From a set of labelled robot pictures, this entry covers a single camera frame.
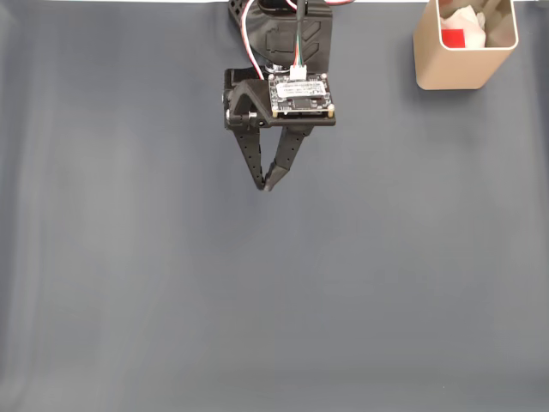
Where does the white red servo cable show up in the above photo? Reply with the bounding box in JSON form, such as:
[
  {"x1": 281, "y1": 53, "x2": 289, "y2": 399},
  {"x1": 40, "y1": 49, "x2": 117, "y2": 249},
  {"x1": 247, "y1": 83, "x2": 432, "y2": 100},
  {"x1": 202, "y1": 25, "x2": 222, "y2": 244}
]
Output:
[{"x1": 241, "y1": 0, "x2": 266, "y2": 82}]

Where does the black camera cable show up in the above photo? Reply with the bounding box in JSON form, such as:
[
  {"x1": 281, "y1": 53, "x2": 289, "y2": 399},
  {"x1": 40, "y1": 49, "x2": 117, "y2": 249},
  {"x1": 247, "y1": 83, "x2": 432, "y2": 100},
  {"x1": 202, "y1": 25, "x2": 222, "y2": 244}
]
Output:
[{"x1": 294, "y1": 0, "x2": 309, "y2": 70}]

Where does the red cube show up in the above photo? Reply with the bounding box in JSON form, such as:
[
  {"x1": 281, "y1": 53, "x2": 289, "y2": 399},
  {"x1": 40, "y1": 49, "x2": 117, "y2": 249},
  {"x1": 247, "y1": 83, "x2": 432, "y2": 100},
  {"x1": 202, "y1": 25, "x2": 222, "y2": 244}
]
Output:
[{"x1": 441, "y1": 28, "x2": 467, "y2": 49}]

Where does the beige rounded box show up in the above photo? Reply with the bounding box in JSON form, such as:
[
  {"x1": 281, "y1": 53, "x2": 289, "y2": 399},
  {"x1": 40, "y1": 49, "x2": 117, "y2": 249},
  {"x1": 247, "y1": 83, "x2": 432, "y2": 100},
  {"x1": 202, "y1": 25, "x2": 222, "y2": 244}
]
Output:
[{"x1": 412, "y1": 0, "x2": 520, "y2": 92}]

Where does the camera circuit board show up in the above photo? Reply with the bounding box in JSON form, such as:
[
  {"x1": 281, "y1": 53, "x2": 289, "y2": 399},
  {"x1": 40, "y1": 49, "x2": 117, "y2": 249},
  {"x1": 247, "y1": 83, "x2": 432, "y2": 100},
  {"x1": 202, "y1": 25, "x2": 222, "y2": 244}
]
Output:
[{"x1": 268, "y1": 71, "x2": 336, "y2": 118}]

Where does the white crumpled cloth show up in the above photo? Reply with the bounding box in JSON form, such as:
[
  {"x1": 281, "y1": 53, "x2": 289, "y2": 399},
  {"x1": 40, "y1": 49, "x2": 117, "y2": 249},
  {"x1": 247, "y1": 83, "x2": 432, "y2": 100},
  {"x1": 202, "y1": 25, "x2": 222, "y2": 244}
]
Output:
[{"x1": 439, "y1": 3, "x2": 489, "y2": 51}]

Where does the white red arm cable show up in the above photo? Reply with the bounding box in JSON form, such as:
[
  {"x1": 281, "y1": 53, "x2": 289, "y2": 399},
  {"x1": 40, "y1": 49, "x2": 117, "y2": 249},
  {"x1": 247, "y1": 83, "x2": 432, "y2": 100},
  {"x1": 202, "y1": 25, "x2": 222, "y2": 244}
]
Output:
[{"x1": 286, "y1": 0, "x2": 358, "y2": 9}]

